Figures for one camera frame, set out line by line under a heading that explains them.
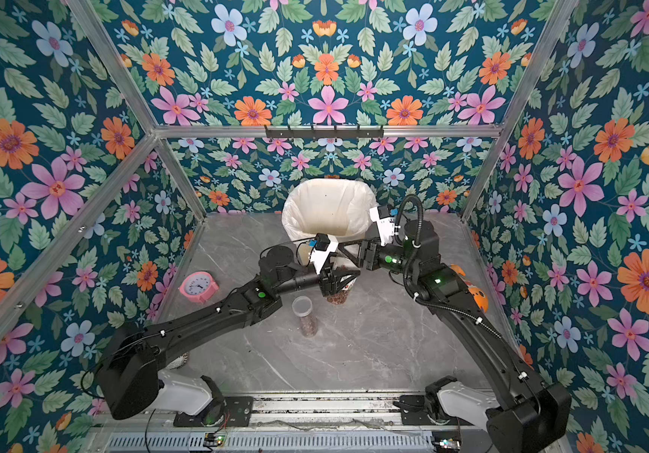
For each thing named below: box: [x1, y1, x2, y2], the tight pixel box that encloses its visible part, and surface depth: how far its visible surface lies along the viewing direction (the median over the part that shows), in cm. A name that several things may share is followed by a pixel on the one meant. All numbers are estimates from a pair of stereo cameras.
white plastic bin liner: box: [281, 178, 379, 241], surface depth 92 cm
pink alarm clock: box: [178, 271, 220, 303], surface depth 98 cm
